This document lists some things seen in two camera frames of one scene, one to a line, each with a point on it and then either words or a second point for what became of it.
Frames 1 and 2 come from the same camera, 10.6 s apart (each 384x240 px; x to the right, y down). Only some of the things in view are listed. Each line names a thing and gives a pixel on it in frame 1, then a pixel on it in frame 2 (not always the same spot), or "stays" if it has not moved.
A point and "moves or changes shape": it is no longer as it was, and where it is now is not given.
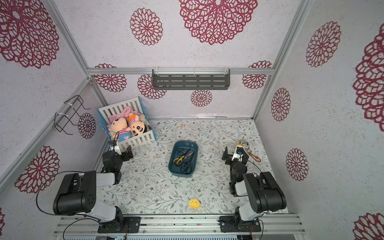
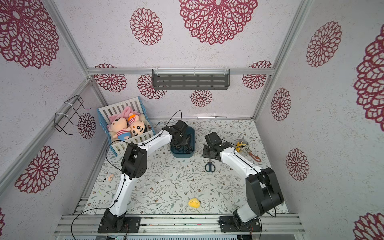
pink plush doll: x=118 y=123 stays
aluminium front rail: x=178 y=224 stays
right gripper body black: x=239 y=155 → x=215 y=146
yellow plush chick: x=194 y=203 stays
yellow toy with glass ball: x=242 y=143 stays
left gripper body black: x=124 y=157 → x=181 y=141
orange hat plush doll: x=137 y=123 stays
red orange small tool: x=256 y=157 stays
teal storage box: x=183 y=158 moves or changes shape
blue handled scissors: x=185 y=163 → x=210 y=166
